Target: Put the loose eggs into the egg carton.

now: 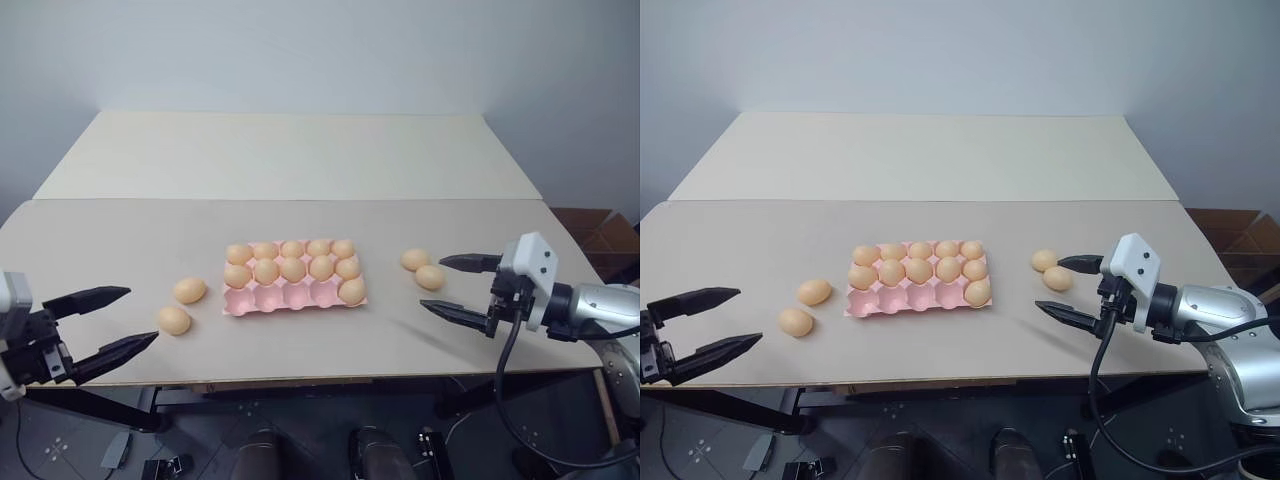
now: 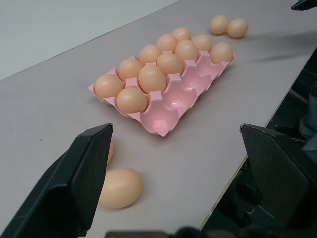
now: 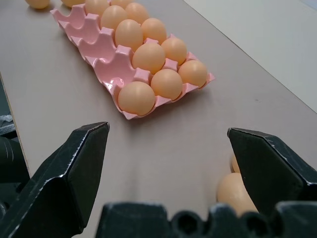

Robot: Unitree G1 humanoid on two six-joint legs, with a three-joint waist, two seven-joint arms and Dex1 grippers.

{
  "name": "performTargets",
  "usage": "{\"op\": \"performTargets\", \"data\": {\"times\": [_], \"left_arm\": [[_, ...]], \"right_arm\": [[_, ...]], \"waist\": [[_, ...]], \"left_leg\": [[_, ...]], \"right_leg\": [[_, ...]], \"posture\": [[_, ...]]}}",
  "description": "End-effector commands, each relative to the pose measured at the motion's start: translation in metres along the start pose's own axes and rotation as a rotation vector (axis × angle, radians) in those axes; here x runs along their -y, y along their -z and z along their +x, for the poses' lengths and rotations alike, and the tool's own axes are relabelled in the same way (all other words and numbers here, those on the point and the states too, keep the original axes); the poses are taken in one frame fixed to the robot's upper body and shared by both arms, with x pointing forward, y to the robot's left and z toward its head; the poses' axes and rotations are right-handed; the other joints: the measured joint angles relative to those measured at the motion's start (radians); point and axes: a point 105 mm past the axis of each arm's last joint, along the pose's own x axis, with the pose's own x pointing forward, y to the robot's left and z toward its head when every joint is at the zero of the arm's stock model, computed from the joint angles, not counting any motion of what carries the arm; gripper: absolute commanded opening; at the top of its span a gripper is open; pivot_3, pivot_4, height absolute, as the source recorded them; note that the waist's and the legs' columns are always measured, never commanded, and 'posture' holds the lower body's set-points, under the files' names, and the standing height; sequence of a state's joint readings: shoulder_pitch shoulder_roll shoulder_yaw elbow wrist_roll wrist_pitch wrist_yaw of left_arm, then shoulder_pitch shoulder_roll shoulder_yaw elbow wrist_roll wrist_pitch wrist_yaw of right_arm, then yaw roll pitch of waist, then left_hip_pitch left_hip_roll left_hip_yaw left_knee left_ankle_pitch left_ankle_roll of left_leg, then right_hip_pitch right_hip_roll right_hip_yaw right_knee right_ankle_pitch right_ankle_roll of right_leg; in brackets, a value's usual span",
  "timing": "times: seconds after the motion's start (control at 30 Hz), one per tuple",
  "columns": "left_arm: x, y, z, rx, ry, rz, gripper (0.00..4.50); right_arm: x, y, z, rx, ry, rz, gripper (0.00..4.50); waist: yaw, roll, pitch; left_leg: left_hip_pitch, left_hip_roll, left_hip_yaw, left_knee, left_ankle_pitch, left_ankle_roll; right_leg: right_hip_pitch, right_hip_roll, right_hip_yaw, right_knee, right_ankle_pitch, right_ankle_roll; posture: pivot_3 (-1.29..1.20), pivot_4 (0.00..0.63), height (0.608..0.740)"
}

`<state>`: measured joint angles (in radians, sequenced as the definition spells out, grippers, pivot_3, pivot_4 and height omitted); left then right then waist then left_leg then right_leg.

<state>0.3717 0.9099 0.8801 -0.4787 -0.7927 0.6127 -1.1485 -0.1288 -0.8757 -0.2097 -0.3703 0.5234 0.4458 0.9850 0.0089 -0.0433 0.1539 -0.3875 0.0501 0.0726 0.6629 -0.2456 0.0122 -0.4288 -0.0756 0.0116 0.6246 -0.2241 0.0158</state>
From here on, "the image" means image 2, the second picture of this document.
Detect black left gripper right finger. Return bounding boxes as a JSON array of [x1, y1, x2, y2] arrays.
[[239, 122, 317, 238]]

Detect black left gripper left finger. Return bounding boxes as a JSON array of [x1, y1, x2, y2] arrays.
[[0, 123, 114, 238]]

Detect pink egg tray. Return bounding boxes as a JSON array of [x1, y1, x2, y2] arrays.
[[88, 41, 235, 138]]

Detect beige egg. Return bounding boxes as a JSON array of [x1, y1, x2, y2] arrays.
[[118, 59, 144, 82], [98, 168, 144, 209], [138, 44, 162, 64], [172, 27, 192, 42], [155, 33, 178, 51], [106, 140, 115, 165], [210, 42, 234, 64], [94, 74, 124, 98], [174, 39, 199, 62], [210, 15, 230, 35], [192, 34, 213, 53], [116, 88, 147, 112], [227, 18, 249, 38], [156, 53, 183, 76], [138, 64, 166, 94]]

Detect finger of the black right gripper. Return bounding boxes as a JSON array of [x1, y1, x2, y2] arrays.
[[291, 0, 317, 11]]

